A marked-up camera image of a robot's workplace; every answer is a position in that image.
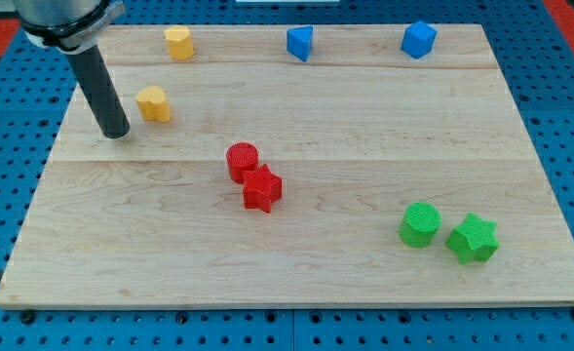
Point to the blue triangle block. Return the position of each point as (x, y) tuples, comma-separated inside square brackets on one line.
[(299, 41)]

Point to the wooden board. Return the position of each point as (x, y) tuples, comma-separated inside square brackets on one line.
[(358, 132)]

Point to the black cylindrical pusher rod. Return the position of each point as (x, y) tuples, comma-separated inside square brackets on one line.
[(96, 84)]

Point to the yellow heart block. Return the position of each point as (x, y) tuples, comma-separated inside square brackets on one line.
[(153, 104)]

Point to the green star block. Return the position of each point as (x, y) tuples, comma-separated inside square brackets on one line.
[(474, 239)]

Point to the red cylinder block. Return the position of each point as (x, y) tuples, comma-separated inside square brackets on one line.
[(241, 157)]

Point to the yellow pentagon block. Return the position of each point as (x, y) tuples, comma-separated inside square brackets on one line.
[(179, 41)]

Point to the blue cube block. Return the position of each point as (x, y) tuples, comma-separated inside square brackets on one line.
[(418, 39)]

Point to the green cylinder block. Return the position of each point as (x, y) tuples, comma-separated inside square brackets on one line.
[(420, 222)]

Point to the red star block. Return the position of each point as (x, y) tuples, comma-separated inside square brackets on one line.
[(261, 188)]

